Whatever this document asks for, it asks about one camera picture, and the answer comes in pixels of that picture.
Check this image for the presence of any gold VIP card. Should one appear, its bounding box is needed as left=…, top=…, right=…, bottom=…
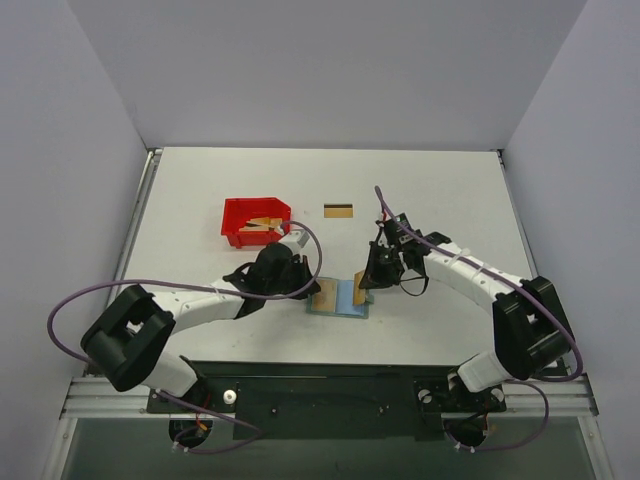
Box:
left=311, top=278, right=338, bottom=313
left=353, top=270, right=370, bottom=306

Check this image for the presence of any gold card with magnetic stripe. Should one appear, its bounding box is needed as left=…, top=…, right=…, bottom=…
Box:
left=323, top=203, right=354, bottom=219

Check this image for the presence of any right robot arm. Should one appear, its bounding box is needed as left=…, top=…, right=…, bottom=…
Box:
left=359, top=214, right=575, bottom=409

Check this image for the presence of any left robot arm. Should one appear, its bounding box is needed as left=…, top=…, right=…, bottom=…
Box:
left=80, top=242, right=321, bottom=412

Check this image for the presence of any gold card inside bin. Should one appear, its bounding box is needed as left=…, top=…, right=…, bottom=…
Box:
left=239, top=217, right=282, bottom=232

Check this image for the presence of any red plastic bin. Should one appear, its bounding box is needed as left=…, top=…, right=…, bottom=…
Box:
left=221, top=197, right=292, bottom=249

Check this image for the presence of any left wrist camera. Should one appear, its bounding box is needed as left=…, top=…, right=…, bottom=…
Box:
left=279, top=230, right=310, bottom=255

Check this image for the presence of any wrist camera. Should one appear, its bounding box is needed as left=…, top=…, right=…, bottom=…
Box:
left=375, top=213, right=402, bottom=237
left=279, top=230, right=310, bottom=255

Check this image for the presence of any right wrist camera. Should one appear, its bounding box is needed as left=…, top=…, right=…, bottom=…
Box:
left=375, top=213, right=402, bottom=237

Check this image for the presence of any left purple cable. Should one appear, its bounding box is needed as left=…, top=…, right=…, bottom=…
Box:
left=47, top=220, right=324, bottom=454

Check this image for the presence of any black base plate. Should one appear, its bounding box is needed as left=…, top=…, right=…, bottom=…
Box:
left=144, top=359, right=506, bottom=444

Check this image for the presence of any aluminium frame rail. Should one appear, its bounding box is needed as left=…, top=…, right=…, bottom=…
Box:
left=61, top=376, right=599, bottom=419

